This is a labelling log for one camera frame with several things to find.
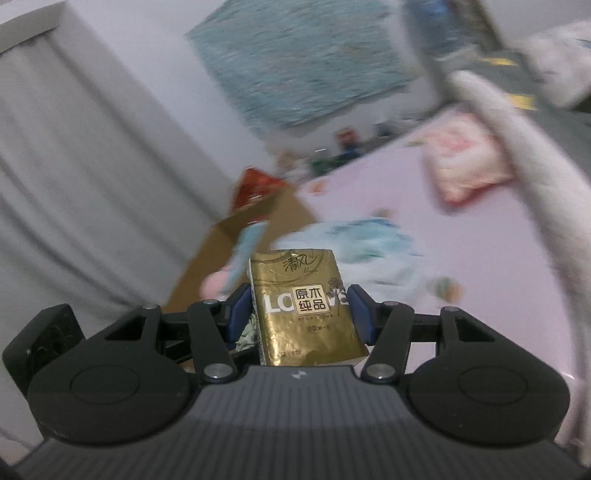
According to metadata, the teal floral wall cloth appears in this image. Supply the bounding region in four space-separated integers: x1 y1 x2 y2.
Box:
186 1 411 133

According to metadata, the blue white wipes pack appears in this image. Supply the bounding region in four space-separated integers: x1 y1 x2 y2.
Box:
273 217 426 304

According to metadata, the brown cardboard box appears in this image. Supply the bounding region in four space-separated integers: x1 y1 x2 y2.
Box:
163 187 317 313

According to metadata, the white water dispenser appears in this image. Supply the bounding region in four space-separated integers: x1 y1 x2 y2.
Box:
384 1 448 118

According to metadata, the gold tissue pack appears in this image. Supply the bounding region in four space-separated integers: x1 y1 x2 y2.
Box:
249 249 368 367

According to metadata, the red snack bag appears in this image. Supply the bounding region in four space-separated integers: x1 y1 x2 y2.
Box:
231 167 288 212

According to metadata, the white fluffy blanket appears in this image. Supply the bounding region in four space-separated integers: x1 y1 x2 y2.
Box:
515 19 590 108

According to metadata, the grey curtain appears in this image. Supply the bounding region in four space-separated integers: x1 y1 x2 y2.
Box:
0 0 233 444

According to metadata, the grey star blanket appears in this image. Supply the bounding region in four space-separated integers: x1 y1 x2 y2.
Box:
468 50 554 112

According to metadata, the light blue checked towel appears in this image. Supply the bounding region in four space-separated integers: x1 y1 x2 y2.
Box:
226 220 269 293

